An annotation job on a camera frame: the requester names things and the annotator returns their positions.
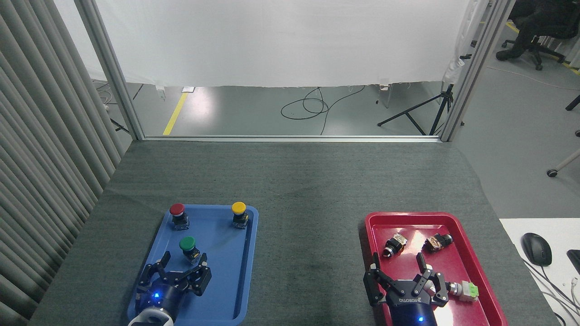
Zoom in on black floor cable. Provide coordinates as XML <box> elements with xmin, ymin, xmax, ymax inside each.
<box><xmin>280</xmin><ymin>86</ymin><xmax>366</xmax><ymax>136</ymax></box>

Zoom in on blue plastic tray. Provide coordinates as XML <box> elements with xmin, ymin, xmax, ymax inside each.
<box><xmin>127</xmin><ymin>204</ymin><xmax>260</xmax><ymax>326</ymax></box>

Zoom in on black computer mouse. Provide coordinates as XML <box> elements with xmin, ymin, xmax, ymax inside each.
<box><xmin>521</xmin><ymin>232</ymin><xmax>553</xmax><ymax>267</ymax></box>

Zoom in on yellow push button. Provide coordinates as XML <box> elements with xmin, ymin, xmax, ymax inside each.
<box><xmin>231</xmin><ymin>201</ymin><xmax>249</xmax><ymax>230</ymax></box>

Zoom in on grey felt table cover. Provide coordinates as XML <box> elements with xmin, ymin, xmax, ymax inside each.
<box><xmin>27</xmin><ymin>140</ymin><xmax>560</xmax><ymax>326</ymax></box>

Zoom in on grey desk cables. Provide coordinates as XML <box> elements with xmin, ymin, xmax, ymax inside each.
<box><xmin>521</xmin><ymin>258</ymin><xmax>580</xmax><ymax>320</ymax></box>

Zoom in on white stand leg with wheel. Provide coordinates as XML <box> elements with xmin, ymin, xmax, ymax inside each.
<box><xmin>546</xmin><ymin>149</ymin><xmax>580</xmax><ymax>178</ymax></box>

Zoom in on black knob switch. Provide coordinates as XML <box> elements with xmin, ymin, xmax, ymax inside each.
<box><xmin>422</xmin><ymin>233</ymin><xmax>454</xmax><ymax>254</ymax></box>

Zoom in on red push button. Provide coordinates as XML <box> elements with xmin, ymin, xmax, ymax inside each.
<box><xmin>169</xmin><ymin>203</ymin><xmax>190</xmax><ymax>230</ymax></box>

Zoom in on red plastic tray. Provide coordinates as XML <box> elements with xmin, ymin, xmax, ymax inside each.
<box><xmin>365</xmin><ymin>211</ymin><xmax>509</xmax><ymax>326</ymax></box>

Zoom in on silver frame rail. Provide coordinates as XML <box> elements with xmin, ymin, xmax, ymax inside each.
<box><xmin>143</xmin><ymin>134</ymin><xmax>442</xmax><ymax>144</ymax></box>

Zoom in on silver switch with green block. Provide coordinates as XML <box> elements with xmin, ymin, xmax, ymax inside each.
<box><xmin>446</xmin><ymin>281</ymin><xmax>479</xmax><ymax>303</ymax></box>

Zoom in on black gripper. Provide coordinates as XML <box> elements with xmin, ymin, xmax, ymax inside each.
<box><xmin>362</xmin><ymin>250</ymin><xmax>450</xmax><ymax>326</ymax></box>
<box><xmin>135</xmin><ymin>251</ymin><xmax>213</xmax><ymax>314</ymax></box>

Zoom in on silver frame post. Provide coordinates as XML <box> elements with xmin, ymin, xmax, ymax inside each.
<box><xmin>440</xmin><ymin>0</ymin><xmax>517</xmax><ymax>143</ymax></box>
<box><xmin>74</xmin><ymin>0</ymin><xmax>145</xmax><ymax>141</ymax></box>

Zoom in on black office chair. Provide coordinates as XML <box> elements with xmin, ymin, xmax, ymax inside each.
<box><xmin>501</xmin><ymin>18</ymin><xmax>580</xmax><ymax>71</ymax></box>

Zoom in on black tripod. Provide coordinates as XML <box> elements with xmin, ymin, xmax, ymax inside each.
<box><xmin>377</xmin><ymin>84</ymin><xmax>455</xmax><ymax>136</ymax></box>

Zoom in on white desk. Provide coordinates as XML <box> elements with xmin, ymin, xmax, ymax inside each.
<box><xmin>499</xmin><ymin>218</ymin><xmax>580</xmax><ymax>326</ymax></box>

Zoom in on green push button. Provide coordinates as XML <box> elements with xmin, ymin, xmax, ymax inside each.
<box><xmin>179</xmin><ymin>236</ymin><xmax>202</xmax><ymax>266</ymax></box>

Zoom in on black selector switch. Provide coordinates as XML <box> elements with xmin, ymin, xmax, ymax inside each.
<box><xmin>382</xmin><ymin>234</ymin><xmax>408</xmax><ymax>259</ymax></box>

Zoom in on grey pleated curtain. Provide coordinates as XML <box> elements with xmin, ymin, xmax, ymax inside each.
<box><xmin>0</xmin><ymin>0</ymin><xmax>125</xmax><ymax>326</ymax></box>

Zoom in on white backdrop sheet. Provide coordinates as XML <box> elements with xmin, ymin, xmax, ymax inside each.
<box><xmin>53</xmin><ymin>0</ymin><xmax>492</xmax><ymax>89</ymax></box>

